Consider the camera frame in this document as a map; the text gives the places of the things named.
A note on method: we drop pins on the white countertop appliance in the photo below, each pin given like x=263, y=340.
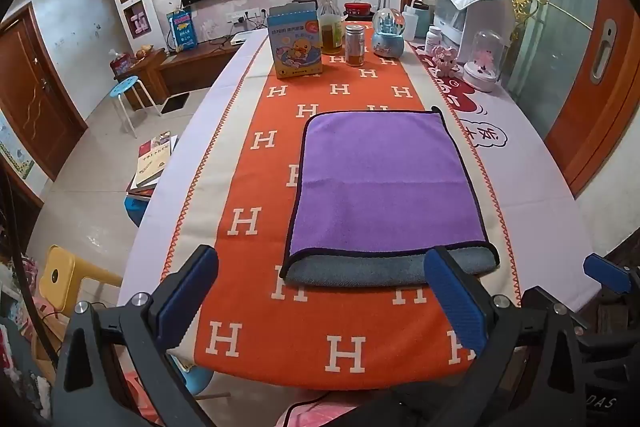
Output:
x=485, y=19

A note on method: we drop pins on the wooden glass sliding door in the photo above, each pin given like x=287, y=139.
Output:
x=595, y=117

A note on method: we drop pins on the yellow plastic stool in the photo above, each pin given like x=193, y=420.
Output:
x=62, y=274

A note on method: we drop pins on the colourful wall poster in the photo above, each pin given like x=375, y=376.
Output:
x=15, y=152

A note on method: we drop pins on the white router box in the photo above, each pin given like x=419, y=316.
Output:
x=240, y=38

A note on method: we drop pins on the pink toy figurine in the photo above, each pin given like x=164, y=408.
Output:
x=445, y=59

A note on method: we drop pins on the blue duck-print box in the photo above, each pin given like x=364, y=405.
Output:
x=295, y=42

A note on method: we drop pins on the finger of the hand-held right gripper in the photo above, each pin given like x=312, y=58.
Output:
x=607, y=272

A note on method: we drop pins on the black floor mat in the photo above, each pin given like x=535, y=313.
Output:
x=176, y=103

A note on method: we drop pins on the glass bottle with yellow liquid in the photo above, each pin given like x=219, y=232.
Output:
x=331, y=29

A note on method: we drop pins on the white plastic jug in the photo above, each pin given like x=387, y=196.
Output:
x=415, y=22

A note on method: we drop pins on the brown wooden door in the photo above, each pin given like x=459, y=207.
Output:
x=35, y=97

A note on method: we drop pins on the red tissue pack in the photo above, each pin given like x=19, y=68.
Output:
x=120, y=64

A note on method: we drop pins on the small amber glass jar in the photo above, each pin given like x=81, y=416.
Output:
x=354, y=47

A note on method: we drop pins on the blue round stool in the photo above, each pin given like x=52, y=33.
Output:
x=125, y=87

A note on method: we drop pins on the purple and grey towel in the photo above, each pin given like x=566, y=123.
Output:
x=390, y=187

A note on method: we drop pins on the orange letter-print table runner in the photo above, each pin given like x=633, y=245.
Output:
x=235, y=177

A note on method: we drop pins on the white pill bottle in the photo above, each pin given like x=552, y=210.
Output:
x=433, y=39

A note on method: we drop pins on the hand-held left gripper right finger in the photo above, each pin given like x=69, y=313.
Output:
x=456, y=302

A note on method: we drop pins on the glass dome with pink flower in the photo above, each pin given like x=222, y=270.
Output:
x=484, y=59

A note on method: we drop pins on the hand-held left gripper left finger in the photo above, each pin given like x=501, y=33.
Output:
x=190, y=292

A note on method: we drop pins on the red cooking pot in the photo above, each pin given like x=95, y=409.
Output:
x=359, y=11

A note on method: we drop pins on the pink cloth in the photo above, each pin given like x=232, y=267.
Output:
x=340, y=414

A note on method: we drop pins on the wooden television cabinet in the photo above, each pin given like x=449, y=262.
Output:
x=195, y=62

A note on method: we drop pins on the stack of books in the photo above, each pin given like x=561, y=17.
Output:
x=152, y=162

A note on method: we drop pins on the blue snow globe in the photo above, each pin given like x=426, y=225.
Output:
x=389, y=38

